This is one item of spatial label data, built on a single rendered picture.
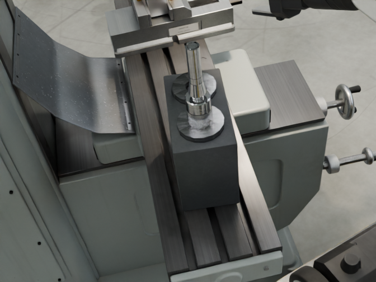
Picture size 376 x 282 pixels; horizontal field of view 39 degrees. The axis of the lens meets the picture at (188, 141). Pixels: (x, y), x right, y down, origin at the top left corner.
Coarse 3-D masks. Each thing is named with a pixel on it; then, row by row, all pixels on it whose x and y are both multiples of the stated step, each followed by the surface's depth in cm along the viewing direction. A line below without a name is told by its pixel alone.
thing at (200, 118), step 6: (210, 102) 95; (186, 108) 96; (204, 108) 94; (210, 108) 95; (192, 114) 95; (198, 114) 95; (204, 114) 95; (210, 114) 96; (192, 120) 96; (198, 120) 96; (204, 120) 96; (210, 120) 97; (192, 126) 98; (198, 126) 97; (204, 126) 97
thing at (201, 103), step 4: (188, 92) 95; (208, 92) 95; (188, 96) 95; (204, 96) 94; (208, 96) 94; (188, 100) 94; (192, 100) 94; (196, 100) 94; (200, 100) 94; (204, 100) 94; (208, 100) 94; (188, 104) 94; (192, 104) 93; (196, 104) 93; (200, 104) 93; (204, 104) 93; (208, 104) 94; (192, 108) 94; (196, 108) 94; (200, 108) 94
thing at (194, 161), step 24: (216, 72) 110; (168, 96) 106; (216, 96) 105; (168, 120) 102; (216, 120) 99; (192, 144) 97; (216, 144) 96; (192, 168) 100; (216, 168) 101; (192, 192) 105; (216, 192) 106
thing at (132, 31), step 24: (144, 0) 145; (192, 0) 150; (216, 0) 151; (120, 24) 145; (144, 24) 142; (168, 24) 144; (192, 24) 146; (216, 24) 148; (120, 48) 146; (144, 48) 146
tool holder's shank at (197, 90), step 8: (192, 48) 86; (192, 56) 86; (192, 64) 88; (200, 64) 88; (192, 72) 89; (200, 72) 90; (192, 80) 90; (200, 80) 91; (192, 88) 92; (200, 88) 92; (192, 96) 93; (200, 96) 93
